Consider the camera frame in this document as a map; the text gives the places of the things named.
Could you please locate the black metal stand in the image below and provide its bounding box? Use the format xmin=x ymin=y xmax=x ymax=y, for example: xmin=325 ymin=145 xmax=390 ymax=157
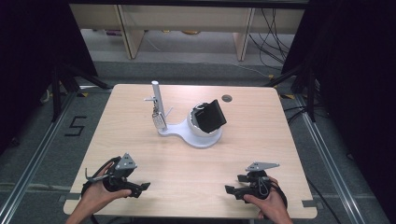
xmin=50 ymin=63 xmax=114 ymax=123
xmin=263 ymin=64 xmax=319 ymax=123

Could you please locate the grey floor rail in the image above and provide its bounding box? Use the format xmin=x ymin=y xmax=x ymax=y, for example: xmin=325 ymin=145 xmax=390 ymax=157
xmin=0 ymin=89 xmax=78 ymax=224
xmin=293 ymin=92 xmax=366 ymax=224

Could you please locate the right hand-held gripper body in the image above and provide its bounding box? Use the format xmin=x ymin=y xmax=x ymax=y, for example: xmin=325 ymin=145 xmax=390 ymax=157
xmin=237 ymin=161 xmax=281 ymax=203

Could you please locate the white car key with strap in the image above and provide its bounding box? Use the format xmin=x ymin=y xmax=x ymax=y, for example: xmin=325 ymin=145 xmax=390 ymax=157
xmin=150 ymin=104 xmax=168 ymax=131

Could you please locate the white key stand with bowl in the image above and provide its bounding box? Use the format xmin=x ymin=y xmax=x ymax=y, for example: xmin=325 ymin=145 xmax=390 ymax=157
xmin=143 ymin=80 xmax=224 ymax=150

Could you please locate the person's right hand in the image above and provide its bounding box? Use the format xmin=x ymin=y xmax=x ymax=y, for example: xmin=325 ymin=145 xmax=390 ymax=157
xmin=243 ymin=175 xmax=290 ymax=220

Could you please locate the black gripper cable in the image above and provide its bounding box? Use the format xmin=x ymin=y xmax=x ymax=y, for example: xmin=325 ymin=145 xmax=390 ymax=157
xmin=269 ymin=180 xmax=290 ymax=210
xmin=81 ymin=156 xmax=122 ymax=198

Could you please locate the dark curtain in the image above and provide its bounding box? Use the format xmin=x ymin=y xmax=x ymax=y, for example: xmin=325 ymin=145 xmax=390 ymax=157
xmin=0 ymin=0 xmax=99 ymax=155
xmin=280 ymin=0 xmax=396 ymax=218

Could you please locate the black wallet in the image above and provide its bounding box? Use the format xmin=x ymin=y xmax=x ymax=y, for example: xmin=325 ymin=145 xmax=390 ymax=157
xmin=193 ymin=99 xmax=228 ymax=134

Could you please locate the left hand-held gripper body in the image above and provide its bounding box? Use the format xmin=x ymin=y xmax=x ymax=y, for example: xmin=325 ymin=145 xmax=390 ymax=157
xmin=84 ymin=151 xmax=140 ymax=194

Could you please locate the person's left hand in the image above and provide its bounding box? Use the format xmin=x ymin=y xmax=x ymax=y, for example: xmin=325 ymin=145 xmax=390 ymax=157
xmin=79 ymin=161 xmax=133 ymax=217

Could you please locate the bundle of black cables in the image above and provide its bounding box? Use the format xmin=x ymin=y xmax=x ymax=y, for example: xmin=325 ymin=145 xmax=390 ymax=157
xmin=247 ymin=7 xmax=295 ymax=72

